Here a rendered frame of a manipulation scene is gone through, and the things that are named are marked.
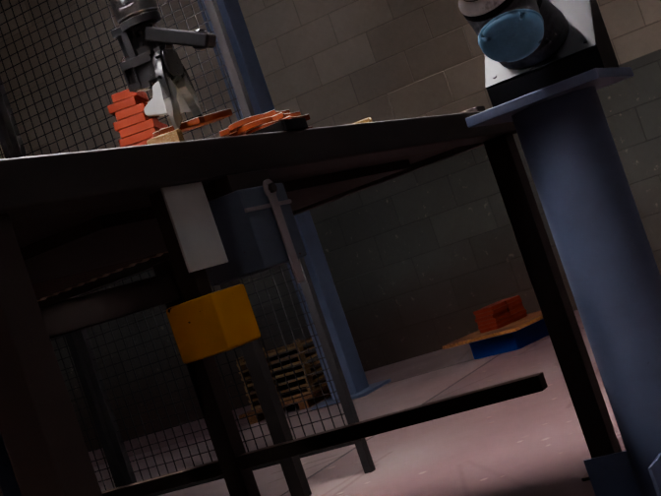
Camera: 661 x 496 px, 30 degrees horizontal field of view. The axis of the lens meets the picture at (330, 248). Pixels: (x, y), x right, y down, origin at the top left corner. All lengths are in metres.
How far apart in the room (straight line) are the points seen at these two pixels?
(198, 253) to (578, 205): 0.92
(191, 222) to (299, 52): 6.22
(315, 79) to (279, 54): 0.30
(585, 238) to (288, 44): 5.69
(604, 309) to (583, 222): 0.17
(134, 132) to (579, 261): 1.36
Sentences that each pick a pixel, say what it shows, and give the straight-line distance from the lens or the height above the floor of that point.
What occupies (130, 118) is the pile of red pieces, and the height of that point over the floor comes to 1.22.
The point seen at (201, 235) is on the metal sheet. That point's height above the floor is 0.78.
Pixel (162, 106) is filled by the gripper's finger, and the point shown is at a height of 1.03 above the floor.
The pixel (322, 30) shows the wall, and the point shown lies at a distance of 7.82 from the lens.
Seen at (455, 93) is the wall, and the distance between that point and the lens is 7.46.
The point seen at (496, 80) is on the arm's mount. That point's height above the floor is 0.92.
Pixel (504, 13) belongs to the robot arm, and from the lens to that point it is 2.19.
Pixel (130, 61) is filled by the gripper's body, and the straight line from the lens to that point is 2.14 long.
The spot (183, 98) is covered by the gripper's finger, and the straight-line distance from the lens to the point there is 2.19.
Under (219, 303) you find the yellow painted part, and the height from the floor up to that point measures 0.68.
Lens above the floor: 0.68
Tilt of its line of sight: 1 degrees up
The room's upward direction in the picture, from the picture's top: 19 degrees counter-clockwise
